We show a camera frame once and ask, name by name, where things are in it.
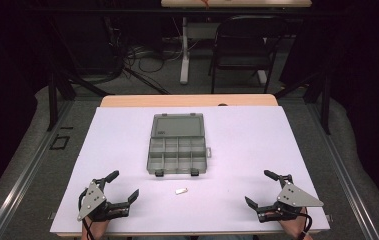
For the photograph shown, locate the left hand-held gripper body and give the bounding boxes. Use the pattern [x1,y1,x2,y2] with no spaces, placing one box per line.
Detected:
[76,178,132,223]

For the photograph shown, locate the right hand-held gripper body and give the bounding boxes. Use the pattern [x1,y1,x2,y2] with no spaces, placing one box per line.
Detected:
[256,173,325,224]

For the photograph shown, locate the grey plastic compartment box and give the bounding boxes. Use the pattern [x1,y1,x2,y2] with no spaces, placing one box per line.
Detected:
[146,112,213,178]

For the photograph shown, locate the person's right hand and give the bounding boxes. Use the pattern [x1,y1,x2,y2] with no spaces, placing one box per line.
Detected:
[277,207,313,240]

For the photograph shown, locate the person's left hand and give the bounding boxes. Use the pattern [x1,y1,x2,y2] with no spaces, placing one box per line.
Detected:
[81,217,110,240]

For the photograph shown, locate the white table mat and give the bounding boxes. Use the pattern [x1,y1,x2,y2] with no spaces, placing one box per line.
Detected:
[49,105,331,235]

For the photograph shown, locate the black metal stand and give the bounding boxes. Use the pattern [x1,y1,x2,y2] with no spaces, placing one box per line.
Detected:
[44,19,115,132]
[273,66,332,136]

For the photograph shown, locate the black folding chair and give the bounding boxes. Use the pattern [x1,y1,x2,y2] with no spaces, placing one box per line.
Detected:
[208,14,287,95]

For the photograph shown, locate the white-legged wooden desk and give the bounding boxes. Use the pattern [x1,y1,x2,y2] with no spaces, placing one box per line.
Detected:
[160,0,313,85]

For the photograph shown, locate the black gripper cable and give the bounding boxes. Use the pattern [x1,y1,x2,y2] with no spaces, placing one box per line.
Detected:
[77,187,97,240]
[295,212,313,240]

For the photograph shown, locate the grey metal floor rail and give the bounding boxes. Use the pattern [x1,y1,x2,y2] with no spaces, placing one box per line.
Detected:
[0,99,75,240]
[305,99,379,240]

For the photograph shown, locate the bundle of floor cables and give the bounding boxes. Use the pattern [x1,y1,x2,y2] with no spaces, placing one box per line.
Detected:
[120,39,185,76]

